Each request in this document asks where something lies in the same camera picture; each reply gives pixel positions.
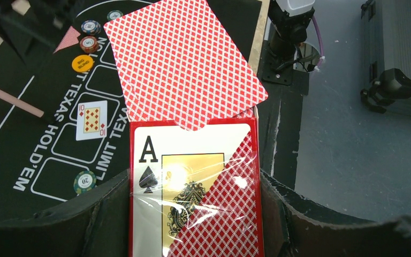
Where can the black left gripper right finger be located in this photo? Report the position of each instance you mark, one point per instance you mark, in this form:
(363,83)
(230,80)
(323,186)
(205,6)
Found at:
(294,225)

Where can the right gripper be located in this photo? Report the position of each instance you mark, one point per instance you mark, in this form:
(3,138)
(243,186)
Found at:
(35,36)

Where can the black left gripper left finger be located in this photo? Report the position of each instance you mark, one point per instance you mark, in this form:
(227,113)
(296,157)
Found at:
(95,223)

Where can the playing card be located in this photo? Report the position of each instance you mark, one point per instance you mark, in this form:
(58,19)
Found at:
(69,39)
(176,61)

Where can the single green poker chip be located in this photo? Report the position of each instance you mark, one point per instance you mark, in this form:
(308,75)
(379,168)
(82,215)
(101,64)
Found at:
(84,182)

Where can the yellow big blind button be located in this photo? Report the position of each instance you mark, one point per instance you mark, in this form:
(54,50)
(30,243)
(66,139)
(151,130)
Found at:
(82,63)

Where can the playing card deck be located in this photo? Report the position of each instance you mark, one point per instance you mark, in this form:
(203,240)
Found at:
(195,193)

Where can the ten of diamonds card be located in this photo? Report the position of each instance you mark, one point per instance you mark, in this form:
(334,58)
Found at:
(92,120)

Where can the grey equipment case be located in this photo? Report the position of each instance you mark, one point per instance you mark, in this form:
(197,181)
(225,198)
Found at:
(386,48)

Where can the pink music stand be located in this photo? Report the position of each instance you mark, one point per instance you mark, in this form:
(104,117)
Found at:
(26,107)

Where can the black poker table mat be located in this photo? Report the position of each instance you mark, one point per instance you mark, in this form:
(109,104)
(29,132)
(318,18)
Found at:
(39,161)

